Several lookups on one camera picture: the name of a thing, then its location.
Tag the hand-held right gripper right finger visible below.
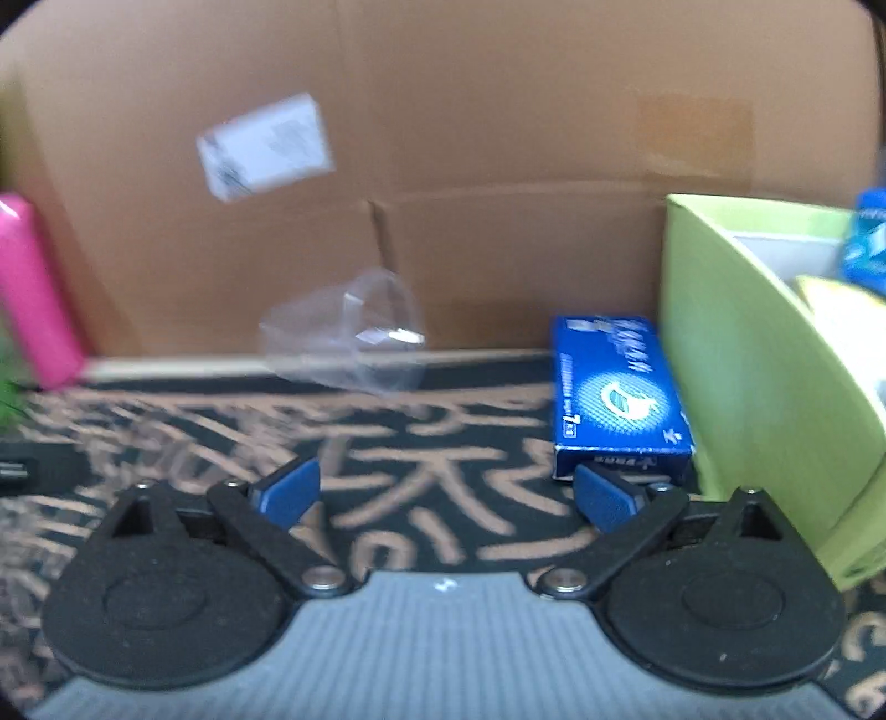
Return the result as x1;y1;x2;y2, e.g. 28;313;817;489
536;462;807;602

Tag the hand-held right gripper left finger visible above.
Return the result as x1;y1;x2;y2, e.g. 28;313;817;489
93;457;351;600

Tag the blue cardboard box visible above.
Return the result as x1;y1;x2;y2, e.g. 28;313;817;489
552;315;695;482

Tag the light green shoe box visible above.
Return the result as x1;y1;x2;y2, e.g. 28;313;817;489
657;194;886;589

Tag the blue plastic case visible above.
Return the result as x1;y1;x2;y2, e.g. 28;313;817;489
839;190;886;299

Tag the black letter-printed mat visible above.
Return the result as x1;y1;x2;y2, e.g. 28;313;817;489
0;353;886;720

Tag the clear plastic cup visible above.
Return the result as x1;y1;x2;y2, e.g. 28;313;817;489
259;270;426;395

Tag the pink bottle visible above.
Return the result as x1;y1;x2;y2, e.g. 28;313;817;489
0;194;87;389

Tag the white paper label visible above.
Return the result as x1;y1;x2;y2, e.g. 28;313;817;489
197;95;334;202

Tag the cardboard backdrop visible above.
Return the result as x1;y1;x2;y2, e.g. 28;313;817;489
0;0;886;361

